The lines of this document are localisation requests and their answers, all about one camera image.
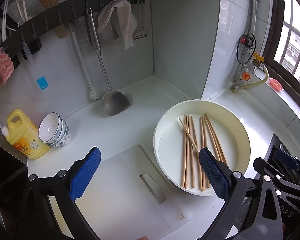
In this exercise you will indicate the bottom floral bowl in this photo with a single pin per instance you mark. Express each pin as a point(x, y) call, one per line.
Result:
point(63, 138)

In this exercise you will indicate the pink soap dish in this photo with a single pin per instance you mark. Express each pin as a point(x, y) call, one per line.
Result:
point(275, 84)

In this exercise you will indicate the white bottle brush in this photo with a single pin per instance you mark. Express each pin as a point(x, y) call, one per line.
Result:
point(92, 91)

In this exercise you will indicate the blue silicone brush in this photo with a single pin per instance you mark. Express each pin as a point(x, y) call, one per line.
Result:
point(37, 79)

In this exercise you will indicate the middle floral bowl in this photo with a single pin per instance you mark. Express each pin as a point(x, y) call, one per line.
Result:
point(59, 129)

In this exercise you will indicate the gas valve with pipe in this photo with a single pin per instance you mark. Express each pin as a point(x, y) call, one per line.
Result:
point(246, 54)

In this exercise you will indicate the black wall hook rail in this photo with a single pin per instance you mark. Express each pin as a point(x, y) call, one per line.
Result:
point(49, 19)

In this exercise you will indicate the steel spatula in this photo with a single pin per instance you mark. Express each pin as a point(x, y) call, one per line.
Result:
point(115, 101)

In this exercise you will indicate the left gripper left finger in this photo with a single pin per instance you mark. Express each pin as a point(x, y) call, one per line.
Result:
point(66, 186)

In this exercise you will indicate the left human hand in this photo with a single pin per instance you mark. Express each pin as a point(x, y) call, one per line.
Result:
point(143, 238)

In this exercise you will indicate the yellow detergent bottle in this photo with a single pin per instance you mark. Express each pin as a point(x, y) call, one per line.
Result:
point(23, 135)

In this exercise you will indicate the white cutting board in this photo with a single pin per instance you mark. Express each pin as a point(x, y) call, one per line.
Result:
point(127, 199)

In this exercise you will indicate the beige hanging rag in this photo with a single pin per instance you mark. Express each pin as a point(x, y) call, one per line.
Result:
point(127, 21)

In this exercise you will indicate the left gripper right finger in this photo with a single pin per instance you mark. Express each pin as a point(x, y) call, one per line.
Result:
point(227, 187)

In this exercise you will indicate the window frame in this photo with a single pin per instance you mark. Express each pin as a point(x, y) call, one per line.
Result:
point(283, 45)

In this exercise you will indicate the cream round basin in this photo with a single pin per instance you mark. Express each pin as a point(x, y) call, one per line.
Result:
point(169, 136)

